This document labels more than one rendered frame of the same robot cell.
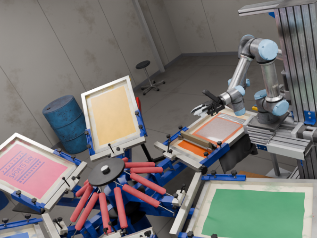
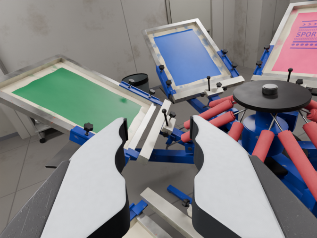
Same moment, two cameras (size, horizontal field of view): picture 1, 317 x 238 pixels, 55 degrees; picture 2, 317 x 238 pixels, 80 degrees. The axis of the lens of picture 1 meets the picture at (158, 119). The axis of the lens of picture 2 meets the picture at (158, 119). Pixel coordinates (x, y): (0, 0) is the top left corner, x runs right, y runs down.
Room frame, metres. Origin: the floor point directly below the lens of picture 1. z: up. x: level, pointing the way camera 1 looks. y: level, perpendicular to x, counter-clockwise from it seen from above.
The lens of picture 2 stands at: (1.70, -0.32, 1.74)
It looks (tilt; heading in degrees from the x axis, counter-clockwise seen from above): 31 degrees down; 104
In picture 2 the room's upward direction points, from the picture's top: 11 degrees counter-clockwise
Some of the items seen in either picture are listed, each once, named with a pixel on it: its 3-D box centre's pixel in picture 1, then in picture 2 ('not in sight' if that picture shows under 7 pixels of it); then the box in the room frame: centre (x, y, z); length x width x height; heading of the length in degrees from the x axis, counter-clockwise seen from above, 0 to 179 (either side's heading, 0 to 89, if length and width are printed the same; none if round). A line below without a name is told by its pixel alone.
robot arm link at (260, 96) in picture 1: (264, 99); not in sight; (1.88, -0.76, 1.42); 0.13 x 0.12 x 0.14; 9
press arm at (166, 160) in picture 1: (166, 162); not in sight; (2.22, 0.09, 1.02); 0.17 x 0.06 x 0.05; 114
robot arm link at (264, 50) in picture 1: (270, 78); not in sight; (1.75, -0.78, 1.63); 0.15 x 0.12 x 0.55; 9
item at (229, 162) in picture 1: (235, 150); not in sight; (2.31, -0.55, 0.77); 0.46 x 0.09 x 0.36; 114
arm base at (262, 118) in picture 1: (266, 113); not in sight; (1.88, -0.75, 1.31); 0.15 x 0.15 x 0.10
